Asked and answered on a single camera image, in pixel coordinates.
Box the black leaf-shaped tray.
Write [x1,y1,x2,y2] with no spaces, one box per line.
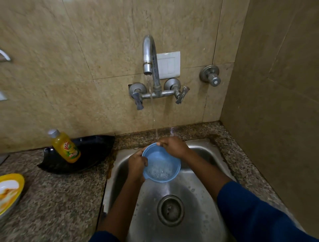
[37,135,116,175]

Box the person's left hand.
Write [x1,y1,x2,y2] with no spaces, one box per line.
[128,147,149,184]

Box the person's right forearm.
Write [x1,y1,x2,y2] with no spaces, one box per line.
[183,149,319,242]

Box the person's right hand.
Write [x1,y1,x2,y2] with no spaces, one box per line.
[156,136,193,160]

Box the steel wall faucet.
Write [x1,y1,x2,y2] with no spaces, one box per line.
[128,35,190,111]

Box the white switch plate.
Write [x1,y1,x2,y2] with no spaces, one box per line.
[157,51,181,80]

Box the blue plastic bowl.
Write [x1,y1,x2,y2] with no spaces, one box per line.
[141,142,182,183]

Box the stainless steel sink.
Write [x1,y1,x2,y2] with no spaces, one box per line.
[98,138,306,242]

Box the person's left forearm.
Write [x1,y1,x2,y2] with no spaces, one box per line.
[88,179,146,242]

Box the white hanging peeler grater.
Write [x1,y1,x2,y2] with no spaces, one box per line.
[0,49,12,62]

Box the yellow rimmed plate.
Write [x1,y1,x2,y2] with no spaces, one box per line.
[0,173,25,220]

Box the steel wall valve knob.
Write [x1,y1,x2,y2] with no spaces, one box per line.
[199,65,222,87]

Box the yellow dish soap bottle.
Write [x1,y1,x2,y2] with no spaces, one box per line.
[48,129,81,164]

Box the steel sink drain strainer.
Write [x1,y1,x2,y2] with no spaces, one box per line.
[157,194,185,227]

